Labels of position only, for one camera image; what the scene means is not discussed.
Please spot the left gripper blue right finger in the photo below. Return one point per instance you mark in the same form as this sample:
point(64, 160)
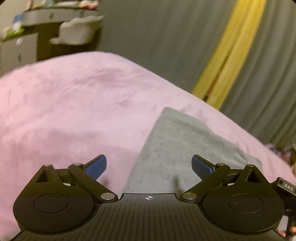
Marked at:
point(211, 177)

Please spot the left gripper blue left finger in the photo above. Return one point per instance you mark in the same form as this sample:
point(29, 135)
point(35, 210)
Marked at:
point(85, 176)

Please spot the grey sweatpants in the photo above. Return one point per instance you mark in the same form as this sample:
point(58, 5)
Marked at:
point(164, 164)

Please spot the right hand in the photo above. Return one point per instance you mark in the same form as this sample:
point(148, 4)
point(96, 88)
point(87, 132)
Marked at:
point(291, 231)

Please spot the dark items beside bed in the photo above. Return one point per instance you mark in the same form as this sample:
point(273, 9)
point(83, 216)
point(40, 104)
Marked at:
point(286, 153)

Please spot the pink fleece blanket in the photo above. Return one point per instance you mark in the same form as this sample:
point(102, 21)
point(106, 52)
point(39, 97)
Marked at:
point(71, 109)

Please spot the grey curtain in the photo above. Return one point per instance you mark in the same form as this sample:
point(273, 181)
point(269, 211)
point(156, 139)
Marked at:
point(176, 39)

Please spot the white chair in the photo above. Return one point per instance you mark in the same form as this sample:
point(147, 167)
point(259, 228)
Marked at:
point(79, 31)

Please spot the white desk with clutter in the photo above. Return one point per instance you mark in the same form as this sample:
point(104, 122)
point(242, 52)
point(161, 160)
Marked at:
point(26, 40)

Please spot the yellow curtain strip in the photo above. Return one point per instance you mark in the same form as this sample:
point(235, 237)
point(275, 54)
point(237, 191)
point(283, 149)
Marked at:
point(219, 75)

